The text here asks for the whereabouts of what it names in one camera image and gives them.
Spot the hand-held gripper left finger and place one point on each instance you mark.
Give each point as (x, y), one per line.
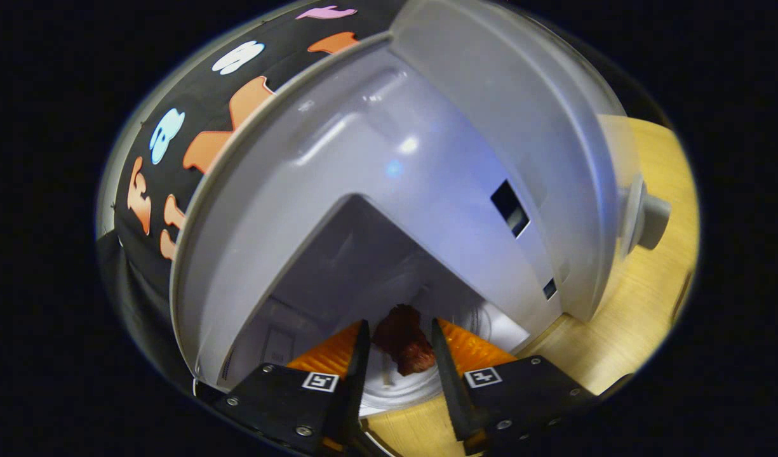
(354, 387)

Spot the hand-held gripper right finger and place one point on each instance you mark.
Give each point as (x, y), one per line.
(452, 393)

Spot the red raw meat steak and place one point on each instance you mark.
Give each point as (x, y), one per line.
(404, 343)

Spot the white microwave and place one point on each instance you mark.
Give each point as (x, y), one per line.
(363, 158)

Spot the glass turntable plate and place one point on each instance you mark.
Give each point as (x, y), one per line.
(395, 390)

